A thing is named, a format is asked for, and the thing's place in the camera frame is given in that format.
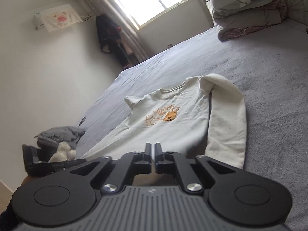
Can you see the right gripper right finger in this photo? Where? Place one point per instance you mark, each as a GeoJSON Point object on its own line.
{"type": "Point", "coordinates": [177, 165]}

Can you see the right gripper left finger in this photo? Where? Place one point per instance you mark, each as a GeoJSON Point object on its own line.
{"type": "Point", "coordinates": [126, 168]}

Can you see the cream long sleeve sweatshirt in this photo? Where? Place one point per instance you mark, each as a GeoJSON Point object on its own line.
{"type": "Point", "coordinates": [205, 107]}

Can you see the dark clothes on rack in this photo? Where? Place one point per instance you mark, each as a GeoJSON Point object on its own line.
{"type": "Point", "coordinates": [111, 41]}

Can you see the white plush toy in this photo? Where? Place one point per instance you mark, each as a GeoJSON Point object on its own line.
{"type": "Point", "coordinates": [64, 153]}

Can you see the grey folded garment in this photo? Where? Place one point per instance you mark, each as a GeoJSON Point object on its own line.
{"type": "Point", "coordinates": [50, 139]}

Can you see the black label on sheet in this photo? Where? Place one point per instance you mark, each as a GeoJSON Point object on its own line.
{"type": "Point", "coordinates": [83, 119]}

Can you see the grey bed sheet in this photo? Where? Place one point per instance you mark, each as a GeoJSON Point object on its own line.
{"type": "Point", "coordinates": [269, 68]}

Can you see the folded grey pink quilt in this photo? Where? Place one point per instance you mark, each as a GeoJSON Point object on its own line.
{"type": "Point", "coordinates": [236, 18]}

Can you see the sheer window curtain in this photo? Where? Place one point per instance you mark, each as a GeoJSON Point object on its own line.
{"type": "Point", "coordinates": [129, 31]}

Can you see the covered wall air conditioner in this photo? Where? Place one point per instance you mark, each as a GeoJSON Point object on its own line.
{"type": "Point", "coordinates": [56, 18]}

